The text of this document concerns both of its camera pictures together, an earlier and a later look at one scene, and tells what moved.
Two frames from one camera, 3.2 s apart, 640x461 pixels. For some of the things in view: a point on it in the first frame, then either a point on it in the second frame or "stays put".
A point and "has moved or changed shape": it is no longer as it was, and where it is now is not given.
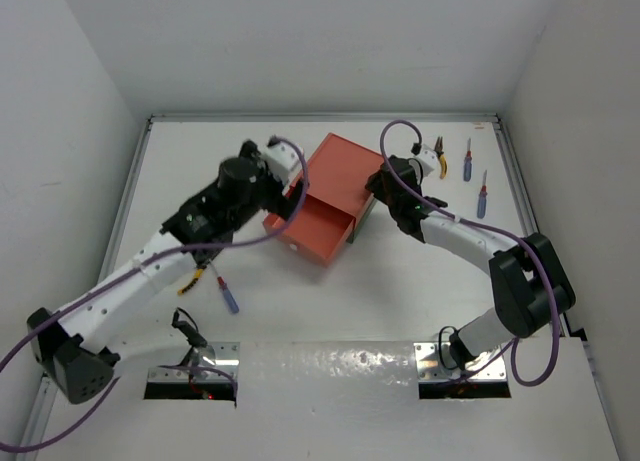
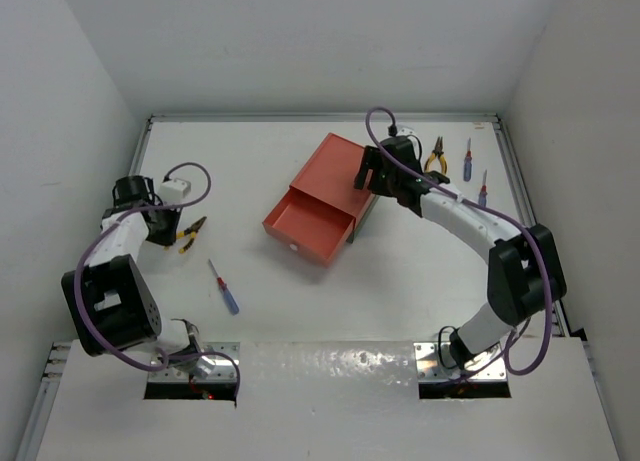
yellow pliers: [197, 275] has moved or changed shape
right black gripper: [376, 187] → [373, 160]
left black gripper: [276, 201] → [166, 238]
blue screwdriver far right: [468, 163] stays put
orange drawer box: [341, 182] stays put
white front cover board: [341, 401] stays put
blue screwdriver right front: [482, 198] stays put
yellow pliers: [440, 153] stays put
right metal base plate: [430, 368] stays put
